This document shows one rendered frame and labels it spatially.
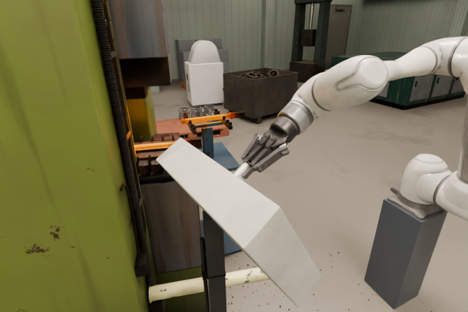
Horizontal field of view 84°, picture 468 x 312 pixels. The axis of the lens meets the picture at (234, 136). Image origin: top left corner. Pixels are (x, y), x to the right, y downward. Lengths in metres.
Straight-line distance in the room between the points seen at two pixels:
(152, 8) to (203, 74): 4.35
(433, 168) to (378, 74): 0.89
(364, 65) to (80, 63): 0.58
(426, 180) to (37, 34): 1.47
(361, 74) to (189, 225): 0.84
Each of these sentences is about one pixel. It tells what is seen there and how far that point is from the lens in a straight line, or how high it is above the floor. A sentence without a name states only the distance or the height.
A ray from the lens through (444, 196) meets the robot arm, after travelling 1.45.
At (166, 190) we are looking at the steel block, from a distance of 1.04.
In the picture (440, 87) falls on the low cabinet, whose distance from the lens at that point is 6.46.
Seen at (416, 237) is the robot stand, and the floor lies 0.51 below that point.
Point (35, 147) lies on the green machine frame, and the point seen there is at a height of 1.21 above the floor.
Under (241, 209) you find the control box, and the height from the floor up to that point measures 1.18.
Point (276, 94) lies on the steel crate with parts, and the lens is 4.42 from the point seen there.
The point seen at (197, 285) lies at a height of 0.64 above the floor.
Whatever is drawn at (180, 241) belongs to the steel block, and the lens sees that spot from 1.19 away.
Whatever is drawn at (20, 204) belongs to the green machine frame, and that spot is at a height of 1.07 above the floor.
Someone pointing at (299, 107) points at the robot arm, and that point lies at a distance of 0.75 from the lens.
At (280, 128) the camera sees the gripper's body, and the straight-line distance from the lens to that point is 0.73.
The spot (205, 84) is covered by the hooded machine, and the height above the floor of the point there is 0.46.
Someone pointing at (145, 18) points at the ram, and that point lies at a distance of 0.86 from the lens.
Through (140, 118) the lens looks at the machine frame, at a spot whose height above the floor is 1.05.
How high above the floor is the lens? 1.44
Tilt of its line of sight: 22 degrees down
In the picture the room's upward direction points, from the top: 1 degrees counter-clockwise
